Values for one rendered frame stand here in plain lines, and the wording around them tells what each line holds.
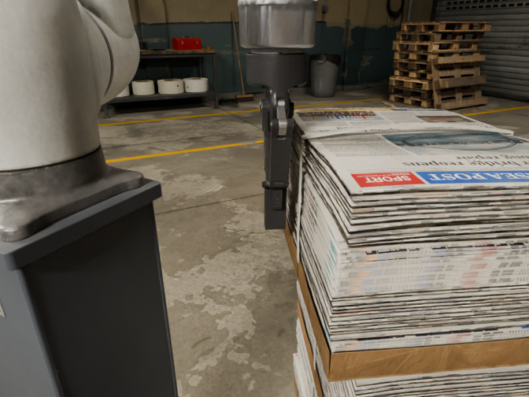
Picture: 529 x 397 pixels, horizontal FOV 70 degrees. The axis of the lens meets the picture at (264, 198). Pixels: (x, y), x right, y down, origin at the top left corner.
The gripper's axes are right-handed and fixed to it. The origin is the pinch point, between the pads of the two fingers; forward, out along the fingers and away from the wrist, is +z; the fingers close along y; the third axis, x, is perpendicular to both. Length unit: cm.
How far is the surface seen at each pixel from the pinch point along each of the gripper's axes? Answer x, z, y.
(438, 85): -315, 56, 534
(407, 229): -9.8, -6.1, -19.2
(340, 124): -10.2, -10.0, 5.9
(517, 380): -26.9, 15.2, -18.7
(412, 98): -303, 83, 588
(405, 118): -21.2, -10.0, 8.7
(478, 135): -26.5, -9.9, -2.0
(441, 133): -22.3, -9.9, -0.3
